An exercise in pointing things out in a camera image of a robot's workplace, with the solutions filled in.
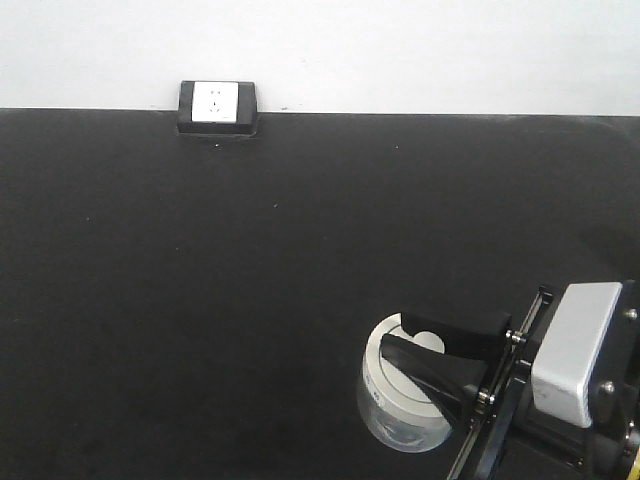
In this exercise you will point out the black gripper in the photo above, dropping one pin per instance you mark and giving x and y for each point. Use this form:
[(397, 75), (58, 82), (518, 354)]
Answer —
[(505, 410)]

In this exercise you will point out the black white power socket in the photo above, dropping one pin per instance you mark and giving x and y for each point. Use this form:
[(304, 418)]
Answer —
[(217, 108)]

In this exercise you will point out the glass jar with white lid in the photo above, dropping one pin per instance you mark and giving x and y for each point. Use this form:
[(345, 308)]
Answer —
[(394, 409)]

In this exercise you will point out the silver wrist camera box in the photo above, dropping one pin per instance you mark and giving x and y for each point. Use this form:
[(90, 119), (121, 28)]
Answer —
[(566, 358)]

